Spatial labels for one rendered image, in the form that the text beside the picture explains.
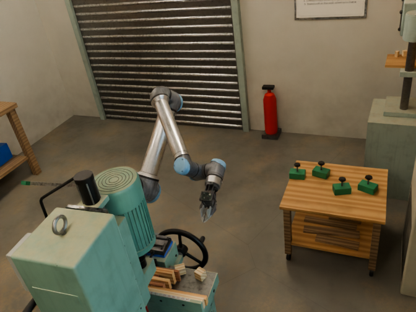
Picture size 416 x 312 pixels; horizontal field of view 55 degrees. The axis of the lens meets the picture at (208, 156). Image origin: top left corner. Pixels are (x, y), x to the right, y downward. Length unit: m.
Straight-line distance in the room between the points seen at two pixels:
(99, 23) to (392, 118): 3.38
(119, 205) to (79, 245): 0.26
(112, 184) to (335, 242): 1.90
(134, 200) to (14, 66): 4.13
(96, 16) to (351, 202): 3.60
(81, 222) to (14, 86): 4.20
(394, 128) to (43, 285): 2.72
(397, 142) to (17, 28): 4.31
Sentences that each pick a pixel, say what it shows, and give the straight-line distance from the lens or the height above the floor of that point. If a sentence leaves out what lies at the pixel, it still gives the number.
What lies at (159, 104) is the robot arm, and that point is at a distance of 2.42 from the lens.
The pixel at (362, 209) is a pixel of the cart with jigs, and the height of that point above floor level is 0.53.
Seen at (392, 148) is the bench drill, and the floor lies 0.49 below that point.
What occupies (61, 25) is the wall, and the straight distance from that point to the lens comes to 5.51.
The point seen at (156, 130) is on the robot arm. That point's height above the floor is 1.12.
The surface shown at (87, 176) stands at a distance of 1.28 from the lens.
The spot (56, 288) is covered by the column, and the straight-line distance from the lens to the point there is 1.26.
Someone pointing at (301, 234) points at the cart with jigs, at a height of 0.18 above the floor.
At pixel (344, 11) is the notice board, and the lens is 4.01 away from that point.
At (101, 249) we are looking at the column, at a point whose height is 1.47.
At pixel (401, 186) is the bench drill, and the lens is 3.62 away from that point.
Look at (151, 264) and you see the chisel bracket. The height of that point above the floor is 1.06.
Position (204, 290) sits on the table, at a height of 0.90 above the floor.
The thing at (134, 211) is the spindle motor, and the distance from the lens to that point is 1.43.
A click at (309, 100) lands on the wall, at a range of 4.37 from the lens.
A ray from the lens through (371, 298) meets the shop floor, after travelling 2.93.
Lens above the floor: 2.27
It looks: 32 degrees down
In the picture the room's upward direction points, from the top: 9 degrees counter-clockwise
